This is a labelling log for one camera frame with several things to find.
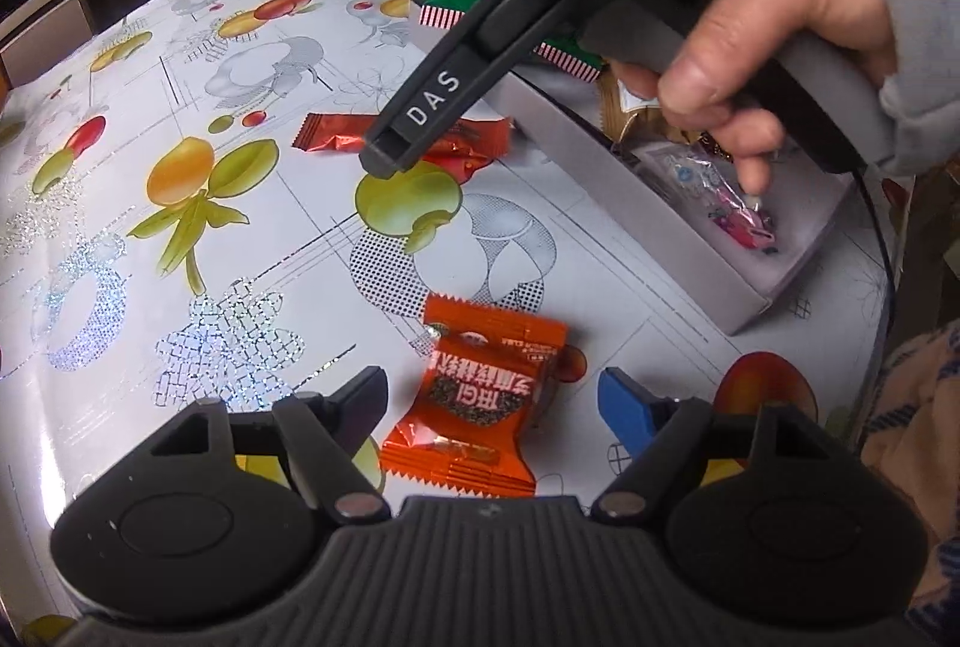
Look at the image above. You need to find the orange peanut snack bag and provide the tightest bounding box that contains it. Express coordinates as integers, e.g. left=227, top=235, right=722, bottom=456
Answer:
left=596, top=70, right=701, bottom=146

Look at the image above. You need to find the small clear candy packet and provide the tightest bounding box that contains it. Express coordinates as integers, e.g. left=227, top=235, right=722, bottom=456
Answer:
left=631, top=142, right=778, bottom=255

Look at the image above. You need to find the person right hand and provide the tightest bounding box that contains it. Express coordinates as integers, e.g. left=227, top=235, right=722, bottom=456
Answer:
left=612, top=0, right=896, bottom=195

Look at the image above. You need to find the orange square snack packet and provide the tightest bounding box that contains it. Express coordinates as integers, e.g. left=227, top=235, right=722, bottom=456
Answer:
left=379, top=294, right=568, bottom=498

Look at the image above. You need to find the white shallow cardboard box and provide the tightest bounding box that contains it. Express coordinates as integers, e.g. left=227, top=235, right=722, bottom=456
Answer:
left=406, top=0, right=858, bottom=337

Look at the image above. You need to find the long orange stick packet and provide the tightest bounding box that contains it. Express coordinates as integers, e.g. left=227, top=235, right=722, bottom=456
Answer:
left=289, top=110, right=516, bottom=184

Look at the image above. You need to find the fruit pattern tablecloth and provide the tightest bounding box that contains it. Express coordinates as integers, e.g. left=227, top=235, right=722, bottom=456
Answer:
left=2, top=0, right=887, bottom=629

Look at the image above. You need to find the white cabinet under machine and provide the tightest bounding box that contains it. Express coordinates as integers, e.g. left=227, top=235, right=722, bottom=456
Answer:
left=2, top=0, right=94, bottom=88

